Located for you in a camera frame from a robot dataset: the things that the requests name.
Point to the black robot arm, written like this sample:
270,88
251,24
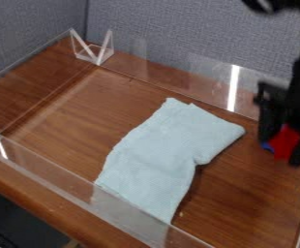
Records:
271,7

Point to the light blue cloth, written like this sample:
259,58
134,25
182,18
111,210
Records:
150,167

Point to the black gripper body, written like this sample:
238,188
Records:
286,96

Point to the red star-profile block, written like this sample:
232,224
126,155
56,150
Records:
282,142

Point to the clear acrylic corner bracket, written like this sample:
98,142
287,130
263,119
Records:
92,53

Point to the blue star-shaped block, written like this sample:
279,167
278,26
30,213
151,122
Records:
267,147

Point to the clear acrylic enclosure walls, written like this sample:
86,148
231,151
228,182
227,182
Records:
67,110

